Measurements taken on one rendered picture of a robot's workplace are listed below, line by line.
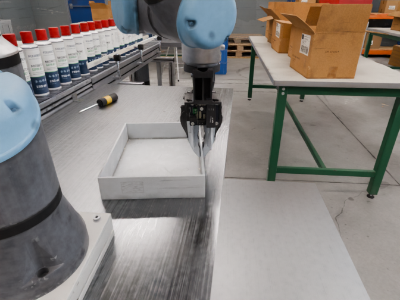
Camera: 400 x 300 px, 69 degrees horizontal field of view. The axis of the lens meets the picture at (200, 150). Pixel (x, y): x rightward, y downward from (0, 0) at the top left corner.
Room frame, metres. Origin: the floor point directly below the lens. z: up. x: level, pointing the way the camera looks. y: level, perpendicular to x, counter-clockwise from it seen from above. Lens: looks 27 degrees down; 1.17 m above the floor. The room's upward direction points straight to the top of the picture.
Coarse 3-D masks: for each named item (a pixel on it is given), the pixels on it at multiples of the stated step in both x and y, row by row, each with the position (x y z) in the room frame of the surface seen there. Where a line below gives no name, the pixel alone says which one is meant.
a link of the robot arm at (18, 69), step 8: (0, 32) 0.41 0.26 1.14; (0, 40) 0.39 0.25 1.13; (0, 48) 0.38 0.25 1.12; (8, 48) 0.39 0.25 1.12; (16, 48) 0.41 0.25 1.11; (0, 56) 0.37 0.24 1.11; (8, 56) 0.38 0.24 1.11; (16, 56) 0.40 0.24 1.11; (0, 64) 0.37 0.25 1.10; (8, 64) 0.38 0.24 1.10; (16, 64) 0.39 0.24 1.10; (16, 72) 0.39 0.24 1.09; (24, 80) 0.40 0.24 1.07
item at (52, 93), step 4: (80, 80) 1.18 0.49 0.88; (84, 80) 1.19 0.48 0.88; (72, 84) 1.12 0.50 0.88; (76, 84) 1.13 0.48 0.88; (64, 88) 1.06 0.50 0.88; (68, 88) 1.07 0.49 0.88; (52, 92) 1.01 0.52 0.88; (56, 92) 1.01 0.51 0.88; (60, 92) 1.01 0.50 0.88; (48, 96) 0.96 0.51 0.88; (52, 96) 0.97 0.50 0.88; (40, 100) 0.92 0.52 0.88; (44, 100) 0.92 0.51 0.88
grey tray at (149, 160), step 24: (120, 144) 0.63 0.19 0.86; (144, 144) 0.69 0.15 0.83; (168, 144) 0.69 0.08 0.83; (120, 168) 0.56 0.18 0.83; (144, 168) 0.56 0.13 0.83; (168, 168) 0.56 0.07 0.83; (192, 168) 0.56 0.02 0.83; (120, 192) 0.45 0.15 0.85; (144, 192) 0.46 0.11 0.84; (168, 192) 0.46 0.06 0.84; (192, 192) 0.46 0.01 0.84
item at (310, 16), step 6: (294, 6) 2.42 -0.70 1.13; (300, 6) 2.41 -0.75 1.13; (306, 6) 2.41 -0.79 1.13; (312, 6) 1.98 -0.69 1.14; (318, 6) 1.98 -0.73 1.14; (294, 12) 2.40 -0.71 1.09; (300, 12) 2.40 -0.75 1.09; (306, 12) 2.39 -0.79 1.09; (312, 12) 2.00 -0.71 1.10; (318, 12) 2.00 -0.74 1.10; (306, 18) 2.03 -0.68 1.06; (312, 18) 2.02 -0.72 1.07; (312, 24) 2.04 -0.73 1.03; (294, 30) 2.28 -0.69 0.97; (288, 54) 2.36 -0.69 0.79
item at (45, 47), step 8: (40, 32) 1.03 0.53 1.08; (40, 40) 1.03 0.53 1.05; (48, 40) 1.06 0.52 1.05; (40, 48) 1.02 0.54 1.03; (48, 48) 1.03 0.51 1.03; (40, 56) 1.02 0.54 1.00; (48, 56) 1.03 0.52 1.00; (48, 64) 1.03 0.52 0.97; (56, 64) 1.05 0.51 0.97; (48, 72) 1.02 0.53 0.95; (56, 72) 1.04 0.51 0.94; (48, 80) 1.02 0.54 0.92; (56, 80) 1.03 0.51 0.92; (48, 88) 1.02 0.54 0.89; (56, 88) 1.03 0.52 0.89
